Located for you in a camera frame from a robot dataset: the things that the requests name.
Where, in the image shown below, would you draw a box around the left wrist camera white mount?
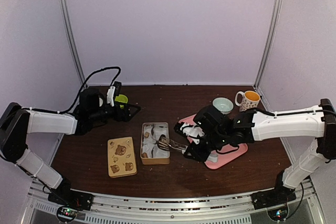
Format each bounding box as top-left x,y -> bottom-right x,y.
107,81 -> 122,107

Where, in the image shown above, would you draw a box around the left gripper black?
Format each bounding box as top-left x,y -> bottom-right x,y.
90,101 -> 141,123

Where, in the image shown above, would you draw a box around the rectangular tin box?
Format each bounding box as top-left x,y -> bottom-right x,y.
140,122 -> 170,165

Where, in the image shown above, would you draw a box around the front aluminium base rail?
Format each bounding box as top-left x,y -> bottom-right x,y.
26,182 -> 321,224

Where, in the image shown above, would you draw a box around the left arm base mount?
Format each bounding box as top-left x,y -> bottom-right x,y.
48,178 -> 93,211

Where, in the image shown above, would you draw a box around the clear plastic tongs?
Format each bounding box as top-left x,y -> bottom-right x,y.
156,134 -> 220,163

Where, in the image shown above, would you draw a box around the aluminium frame post left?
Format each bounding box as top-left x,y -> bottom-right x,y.
59,0 -> 85,84

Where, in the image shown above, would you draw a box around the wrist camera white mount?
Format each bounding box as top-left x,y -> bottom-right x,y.
174,122 -> 204,144
107,81 -> 122,107

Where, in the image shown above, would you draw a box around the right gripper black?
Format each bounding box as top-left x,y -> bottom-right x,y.
184,131 -> 228,163

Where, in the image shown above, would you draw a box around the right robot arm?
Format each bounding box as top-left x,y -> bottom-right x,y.
174,99 -> 335,204

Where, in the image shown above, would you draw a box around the floral white mug yellow inside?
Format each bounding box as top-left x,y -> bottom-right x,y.
235,90 -> 261,112

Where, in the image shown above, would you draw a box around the aluminium frame rail right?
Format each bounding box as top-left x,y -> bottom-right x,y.
254,0 -> 283,89

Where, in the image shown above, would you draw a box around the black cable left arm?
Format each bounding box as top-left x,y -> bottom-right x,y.
57,66 -> 121,116

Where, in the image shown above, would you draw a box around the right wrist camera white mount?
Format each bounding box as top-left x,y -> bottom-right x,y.
174,122 -> 204,144

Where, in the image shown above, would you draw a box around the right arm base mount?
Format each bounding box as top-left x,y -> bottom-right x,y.
251,174 -> 297,210

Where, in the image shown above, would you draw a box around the pink plastic tray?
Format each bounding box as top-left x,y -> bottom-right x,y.
178,114 -> 248,169

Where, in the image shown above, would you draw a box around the bear print tin lid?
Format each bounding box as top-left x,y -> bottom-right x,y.
107,137 -> 137,178

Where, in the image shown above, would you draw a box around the lime green bowl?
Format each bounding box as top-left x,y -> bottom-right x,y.
114,94 -> 129,109

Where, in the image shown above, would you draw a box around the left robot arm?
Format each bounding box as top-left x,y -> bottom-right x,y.
1,87 -> 141,205

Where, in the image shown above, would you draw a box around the light blue striped bowl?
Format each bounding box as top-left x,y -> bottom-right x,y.
212,97 -> 234,115

